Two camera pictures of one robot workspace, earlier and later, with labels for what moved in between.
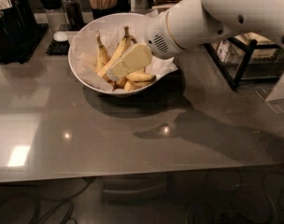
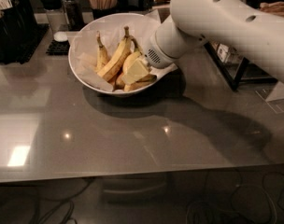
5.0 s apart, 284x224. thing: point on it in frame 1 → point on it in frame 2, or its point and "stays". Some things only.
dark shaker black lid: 72,7 stays
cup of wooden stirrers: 103,0 stays
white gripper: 157,36 → 156,57
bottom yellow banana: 133,85 stays
